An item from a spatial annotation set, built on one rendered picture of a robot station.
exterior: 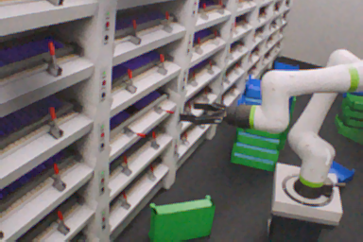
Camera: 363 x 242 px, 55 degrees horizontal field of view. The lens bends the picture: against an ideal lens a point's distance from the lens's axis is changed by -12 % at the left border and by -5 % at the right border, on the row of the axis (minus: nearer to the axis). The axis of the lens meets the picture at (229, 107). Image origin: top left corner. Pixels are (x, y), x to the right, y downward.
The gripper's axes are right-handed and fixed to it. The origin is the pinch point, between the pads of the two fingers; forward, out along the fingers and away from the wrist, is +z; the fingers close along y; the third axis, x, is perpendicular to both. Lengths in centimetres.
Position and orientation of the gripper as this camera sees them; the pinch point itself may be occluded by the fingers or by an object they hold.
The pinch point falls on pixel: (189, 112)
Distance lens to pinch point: 151.4
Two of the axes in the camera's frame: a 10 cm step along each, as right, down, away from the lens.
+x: -0.3, -9.4, -3.4
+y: 3.0, -3.3, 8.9
